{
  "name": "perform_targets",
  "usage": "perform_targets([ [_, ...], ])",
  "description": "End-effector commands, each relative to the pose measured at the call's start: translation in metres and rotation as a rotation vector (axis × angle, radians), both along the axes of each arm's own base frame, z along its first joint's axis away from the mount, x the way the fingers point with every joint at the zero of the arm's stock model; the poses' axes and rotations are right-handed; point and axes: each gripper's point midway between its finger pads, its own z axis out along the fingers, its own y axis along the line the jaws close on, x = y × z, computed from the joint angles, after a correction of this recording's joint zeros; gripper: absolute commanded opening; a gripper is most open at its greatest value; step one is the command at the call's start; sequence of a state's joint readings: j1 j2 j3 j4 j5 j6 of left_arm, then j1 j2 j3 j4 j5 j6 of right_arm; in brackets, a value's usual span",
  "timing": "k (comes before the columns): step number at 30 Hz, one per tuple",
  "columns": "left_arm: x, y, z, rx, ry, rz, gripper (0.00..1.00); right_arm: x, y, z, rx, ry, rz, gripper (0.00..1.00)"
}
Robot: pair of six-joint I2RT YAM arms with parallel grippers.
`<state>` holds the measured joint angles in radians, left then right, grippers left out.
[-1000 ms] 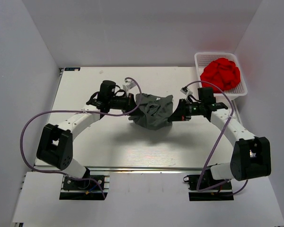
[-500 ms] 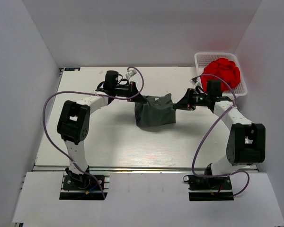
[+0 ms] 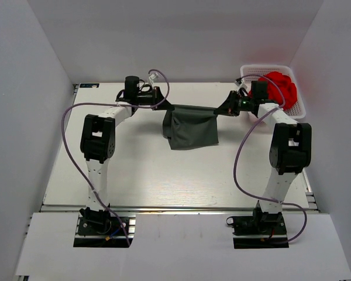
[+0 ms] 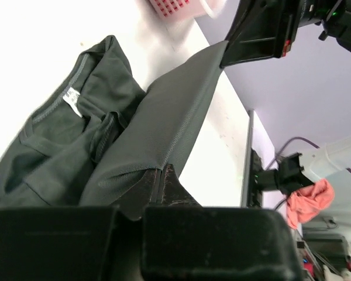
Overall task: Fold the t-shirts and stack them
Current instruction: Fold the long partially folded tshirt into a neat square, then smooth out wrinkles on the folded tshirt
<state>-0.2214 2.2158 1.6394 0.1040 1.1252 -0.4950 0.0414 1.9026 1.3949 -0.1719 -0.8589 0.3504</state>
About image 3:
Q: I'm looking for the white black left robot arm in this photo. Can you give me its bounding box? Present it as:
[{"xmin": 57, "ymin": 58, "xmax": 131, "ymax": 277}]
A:
[{"xmin": 80, "ymin": 69, "xmax": 174, "ymax": 234}]

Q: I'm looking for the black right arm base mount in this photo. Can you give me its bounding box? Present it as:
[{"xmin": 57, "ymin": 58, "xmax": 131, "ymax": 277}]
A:
[{"xmin": 226, "ymin": 209, "xmax": 289, "ymax": 249}]

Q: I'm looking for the red crumpled t shirt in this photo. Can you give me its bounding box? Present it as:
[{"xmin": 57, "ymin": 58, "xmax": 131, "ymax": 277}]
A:
[{"xmin": 245, "ymin": 71, "xmax": 298, "ymax": 111}]

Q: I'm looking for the aluminium front table rail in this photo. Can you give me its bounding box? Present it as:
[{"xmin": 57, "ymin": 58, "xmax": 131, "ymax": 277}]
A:
[{"xmin": 40, "ymin": 205, "xmax": 319, "ymax": 216}]

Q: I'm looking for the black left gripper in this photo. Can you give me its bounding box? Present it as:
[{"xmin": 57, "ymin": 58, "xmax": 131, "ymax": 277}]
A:
[{"xmin": 135, "ymin": 86, "xmax": 174, "ymax": 111}]

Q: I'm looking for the white perforated plastic basket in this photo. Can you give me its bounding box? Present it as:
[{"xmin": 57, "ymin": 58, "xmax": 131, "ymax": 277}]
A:
[{"xmin": 240, "ymin": 64, "xmax": 306, "ymax": 119}]

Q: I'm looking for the small dark table label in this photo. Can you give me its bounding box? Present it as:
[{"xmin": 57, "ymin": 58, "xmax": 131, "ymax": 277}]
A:
[{"xmin": 79, "ymin": 83, "xmax": 99, "ymax": 88}]

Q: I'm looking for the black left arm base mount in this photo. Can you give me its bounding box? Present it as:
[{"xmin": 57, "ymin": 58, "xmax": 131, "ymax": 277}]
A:
[{"xmin": 73, "ymin": 216, "xmax": 129, "ymax": 248}]

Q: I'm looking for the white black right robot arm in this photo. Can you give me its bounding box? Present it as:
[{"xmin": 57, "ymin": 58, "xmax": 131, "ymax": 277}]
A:
[{"xmin": 214, "ymin": 77, "xmax": 312, "ymax": 234}]

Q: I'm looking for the dark grey t shirt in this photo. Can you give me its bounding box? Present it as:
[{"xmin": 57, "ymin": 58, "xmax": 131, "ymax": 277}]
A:
[{"xmin": 163, "ymin": 105, "xmax": 219, "ymax": 150}]

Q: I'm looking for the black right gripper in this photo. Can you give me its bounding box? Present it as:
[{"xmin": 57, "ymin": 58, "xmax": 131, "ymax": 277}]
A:
[{"xmin": 215, "ymin": 90, "xmax": 255, "ymax": 116}]

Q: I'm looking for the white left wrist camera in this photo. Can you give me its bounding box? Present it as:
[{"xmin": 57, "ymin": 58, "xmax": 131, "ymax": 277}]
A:
[{"xmin": 148, "ymin": 72, "xmax": 159, "ymax": 84}]

